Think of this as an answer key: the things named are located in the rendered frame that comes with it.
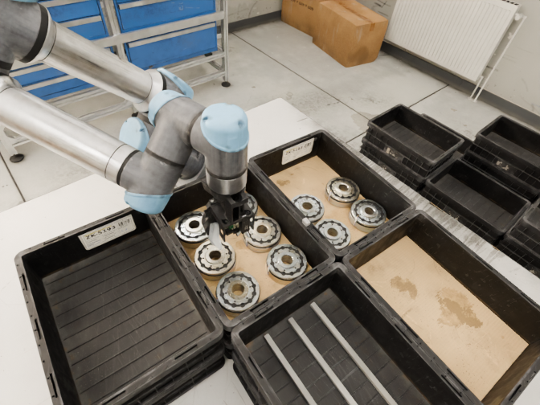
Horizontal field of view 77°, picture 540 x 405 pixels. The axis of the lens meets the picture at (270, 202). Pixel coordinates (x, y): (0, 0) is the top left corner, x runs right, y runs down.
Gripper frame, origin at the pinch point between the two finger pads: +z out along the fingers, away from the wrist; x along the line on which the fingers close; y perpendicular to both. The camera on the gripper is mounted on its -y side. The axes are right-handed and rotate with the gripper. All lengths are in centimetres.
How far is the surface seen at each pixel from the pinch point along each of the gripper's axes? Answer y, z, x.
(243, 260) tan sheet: 3.3, 9.8, 3.5
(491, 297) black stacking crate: 43, 6, 50
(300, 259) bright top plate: 11.4, 6.6, 15.2
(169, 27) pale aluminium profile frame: -193, 34, 54
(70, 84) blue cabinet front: -186, 56, -18
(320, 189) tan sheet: -7.9, 9.9, 37.0
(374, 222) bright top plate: 11.8, 7.0, 41.0
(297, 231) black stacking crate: 5.9, 2.9, 17.7
